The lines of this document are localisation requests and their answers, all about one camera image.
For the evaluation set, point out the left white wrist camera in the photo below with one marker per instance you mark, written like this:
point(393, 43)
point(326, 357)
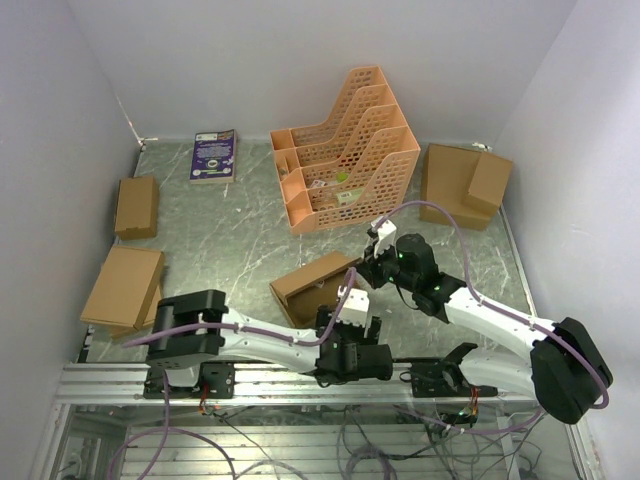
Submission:
point(355, 307)

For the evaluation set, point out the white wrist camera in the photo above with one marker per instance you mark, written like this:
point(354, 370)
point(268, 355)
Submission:
point(383, 237)
point(355, 307)

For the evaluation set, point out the cardboard box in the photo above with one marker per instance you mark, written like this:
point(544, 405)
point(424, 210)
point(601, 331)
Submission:
point(300, 292)
point(126, 292)
point(137, 208)
point(469, 184)

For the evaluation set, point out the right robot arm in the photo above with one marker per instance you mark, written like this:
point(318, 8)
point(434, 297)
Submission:
point(555, 363)

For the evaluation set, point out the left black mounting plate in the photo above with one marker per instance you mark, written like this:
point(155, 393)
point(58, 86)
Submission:
point(209, 380)

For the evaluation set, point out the green boxed item in organizer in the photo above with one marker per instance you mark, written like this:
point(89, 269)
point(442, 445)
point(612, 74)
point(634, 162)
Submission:
point(347, 197)

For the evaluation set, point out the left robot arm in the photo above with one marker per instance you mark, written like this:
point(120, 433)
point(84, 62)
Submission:
point(196, 328)

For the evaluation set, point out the peach plastic file organizer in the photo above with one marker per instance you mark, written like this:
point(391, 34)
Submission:
point(365, 143)

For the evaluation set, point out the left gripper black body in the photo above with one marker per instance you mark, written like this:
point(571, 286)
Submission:
point(354, 334)

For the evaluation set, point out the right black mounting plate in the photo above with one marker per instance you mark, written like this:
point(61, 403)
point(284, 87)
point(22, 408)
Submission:
point(433, 378)

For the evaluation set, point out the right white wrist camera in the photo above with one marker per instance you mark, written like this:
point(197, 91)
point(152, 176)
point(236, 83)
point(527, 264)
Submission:
point(383, 237)

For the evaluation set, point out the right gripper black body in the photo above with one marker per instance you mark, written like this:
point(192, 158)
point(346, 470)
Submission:
point(386, 269)

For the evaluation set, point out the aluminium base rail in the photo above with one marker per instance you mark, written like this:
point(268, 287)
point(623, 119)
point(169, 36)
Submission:
point(254, 384)

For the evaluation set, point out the purple book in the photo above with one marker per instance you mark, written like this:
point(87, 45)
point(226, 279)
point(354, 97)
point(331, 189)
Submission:
point(213, 157)

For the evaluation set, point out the black mounting plate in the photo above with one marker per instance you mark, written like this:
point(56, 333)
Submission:
point(433, 378)
point(209, 380)

